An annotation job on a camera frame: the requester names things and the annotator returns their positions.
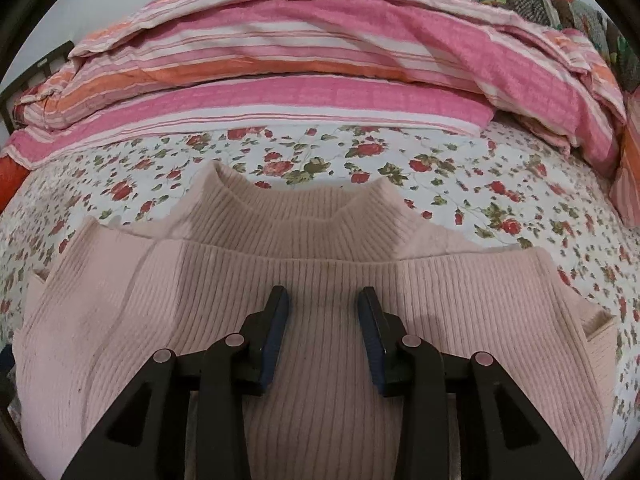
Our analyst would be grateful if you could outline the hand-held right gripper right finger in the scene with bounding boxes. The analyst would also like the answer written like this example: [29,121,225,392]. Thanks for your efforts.
[357,287,586,480]

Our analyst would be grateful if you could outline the pink orange striped quilt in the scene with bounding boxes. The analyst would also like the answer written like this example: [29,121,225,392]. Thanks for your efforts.
[10,0,640,231]

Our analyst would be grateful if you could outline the pink ribbed knit sweater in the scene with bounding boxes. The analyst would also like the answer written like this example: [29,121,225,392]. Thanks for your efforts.
[10,160,621,480]

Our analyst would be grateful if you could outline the red embroidered pillow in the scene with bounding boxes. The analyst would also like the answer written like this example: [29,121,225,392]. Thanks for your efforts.
[0,155,31,216]

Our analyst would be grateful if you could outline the floral bedsheet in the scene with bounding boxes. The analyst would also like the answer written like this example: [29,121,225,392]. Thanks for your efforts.
[0,120,640,480]

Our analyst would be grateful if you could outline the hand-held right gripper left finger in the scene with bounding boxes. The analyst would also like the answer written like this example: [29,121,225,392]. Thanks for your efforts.
[60,286,290,480]

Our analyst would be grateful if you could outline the dark wooden headboard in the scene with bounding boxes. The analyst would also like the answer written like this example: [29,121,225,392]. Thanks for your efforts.
[0,40,76,136]

